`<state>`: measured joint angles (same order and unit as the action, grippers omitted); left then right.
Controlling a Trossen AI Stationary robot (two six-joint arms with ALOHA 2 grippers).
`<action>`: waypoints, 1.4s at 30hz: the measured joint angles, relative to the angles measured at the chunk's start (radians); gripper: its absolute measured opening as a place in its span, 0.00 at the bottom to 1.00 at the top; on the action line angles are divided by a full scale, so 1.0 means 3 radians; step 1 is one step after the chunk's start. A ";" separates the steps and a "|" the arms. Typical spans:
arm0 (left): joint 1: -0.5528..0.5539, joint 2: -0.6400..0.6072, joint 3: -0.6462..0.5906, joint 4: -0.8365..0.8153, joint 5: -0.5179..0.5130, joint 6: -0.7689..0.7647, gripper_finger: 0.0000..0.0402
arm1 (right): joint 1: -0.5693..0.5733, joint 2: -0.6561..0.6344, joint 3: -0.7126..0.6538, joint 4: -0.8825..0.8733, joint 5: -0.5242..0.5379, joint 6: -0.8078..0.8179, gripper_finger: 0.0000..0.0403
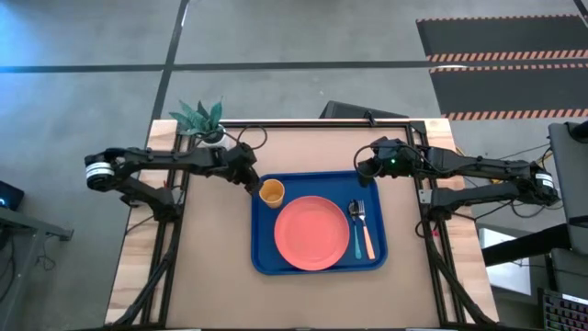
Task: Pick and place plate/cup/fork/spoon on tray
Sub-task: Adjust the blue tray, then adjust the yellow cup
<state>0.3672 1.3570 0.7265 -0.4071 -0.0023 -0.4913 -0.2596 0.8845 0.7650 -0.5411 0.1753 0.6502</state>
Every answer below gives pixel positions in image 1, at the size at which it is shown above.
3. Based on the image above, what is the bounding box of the spoon with blue handle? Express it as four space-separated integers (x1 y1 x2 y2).
346 199 364 261

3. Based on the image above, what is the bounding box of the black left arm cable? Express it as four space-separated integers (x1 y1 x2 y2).
235 123 269 151

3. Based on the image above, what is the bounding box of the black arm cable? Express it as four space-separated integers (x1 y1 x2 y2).
235 123 269 151
352 143 383 178

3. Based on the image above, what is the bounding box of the yellow plastic cup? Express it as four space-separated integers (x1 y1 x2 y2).
257 178 287 211

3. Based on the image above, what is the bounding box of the green plant in white pot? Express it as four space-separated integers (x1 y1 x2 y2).
168 97 229 149

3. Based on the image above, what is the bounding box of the grey metal side table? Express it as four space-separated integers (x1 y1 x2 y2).
0 206 74 331

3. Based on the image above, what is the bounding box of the orange plastic plate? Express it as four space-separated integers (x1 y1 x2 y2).
273 195 352 272

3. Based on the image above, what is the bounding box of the black mat orange striped edge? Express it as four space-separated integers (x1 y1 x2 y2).
415 15 588 63
429 63 588 121

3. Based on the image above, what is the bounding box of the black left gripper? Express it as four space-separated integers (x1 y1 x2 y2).
219 142 265 198

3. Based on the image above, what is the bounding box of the fork with orange handle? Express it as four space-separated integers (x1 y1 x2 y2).
356 199 377 261

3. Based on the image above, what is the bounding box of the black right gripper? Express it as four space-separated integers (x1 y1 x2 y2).
357 136 422 188

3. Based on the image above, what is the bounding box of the backlit keyboard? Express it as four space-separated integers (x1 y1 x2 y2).
537 287 588 331

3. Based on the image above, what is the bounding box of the white box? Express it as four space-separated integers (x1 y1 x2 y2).
477 227 534 296

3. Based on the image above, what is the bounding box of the grey equipment cart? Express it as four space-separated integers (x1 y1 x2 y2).
548 120 588 257

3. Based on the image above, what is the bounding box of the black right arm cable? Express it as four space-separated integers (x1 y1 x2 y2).
352 143 383 178

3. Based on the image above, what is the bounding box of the blue plastic tray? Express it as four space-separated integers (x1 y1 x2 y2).
250 170 389 277

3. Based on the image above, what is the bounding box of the black beam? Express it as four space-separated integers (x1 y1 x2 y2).
481 223 573 268

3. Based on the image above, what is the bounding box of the black flat case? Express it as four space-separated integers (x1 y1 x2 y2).
319 99 410 120

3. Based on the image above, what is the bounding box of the black device with blue light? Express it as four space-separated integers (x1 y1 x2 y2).
0 180 26 211

